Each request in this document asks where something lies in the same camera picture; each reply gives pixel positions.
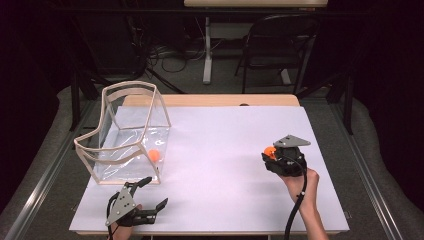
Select wooden table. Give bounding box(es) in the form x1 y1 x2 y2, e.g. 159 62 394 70
69 93 350 236

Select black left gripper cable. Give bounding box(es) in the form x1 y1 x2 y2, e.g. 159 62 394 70
105 191 120 240

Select black metal stand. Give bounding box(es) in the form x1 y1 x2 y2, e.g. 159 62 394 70
68 13 103 132
295 66 355 136

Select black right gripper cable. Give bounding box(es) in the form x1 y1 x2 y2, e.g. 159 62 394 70
284 159 308 240

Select black folding chair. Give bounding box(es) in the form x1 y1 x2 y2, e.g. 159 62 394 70
234 14 318 96

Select orange ping-pong ball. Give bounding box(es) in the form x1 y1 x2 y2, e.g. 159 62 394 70
147 148 162 163
263 145 278 160

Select person's left hand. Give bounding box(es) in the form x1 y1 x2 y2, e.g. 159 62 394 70
111 225 134 240

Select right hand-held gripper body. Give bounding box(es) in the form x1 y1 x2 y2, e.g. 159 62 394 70
264 134 312 178

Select person's right hand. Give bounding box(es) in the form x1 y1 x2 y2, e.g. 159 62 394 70
279 168 320 209

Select bundle of floor cables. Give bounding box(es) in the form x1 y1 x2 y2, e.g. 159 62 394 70
145 39 208 74

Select clear bag with beige frame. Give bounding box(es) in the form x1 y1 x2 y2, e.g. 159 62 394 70
73 80 172 186

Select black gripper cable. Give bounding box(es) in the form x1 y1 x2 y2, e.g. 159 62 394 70
284 159 308 240
105 191 120 240

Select white sheet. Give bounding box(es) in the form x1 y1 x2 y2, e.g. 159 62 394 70
69 105 350 233

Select white-legged desk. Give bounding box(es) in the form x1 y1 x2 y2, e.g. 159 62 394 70
183 0 328 86

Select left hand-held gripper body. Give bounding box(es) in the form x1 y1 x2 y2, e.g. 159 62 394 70
105 183 148 228

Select silver metal rail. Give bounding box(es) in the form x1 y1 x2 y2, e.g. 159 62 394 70
3 99 98 240
328 99 403 240

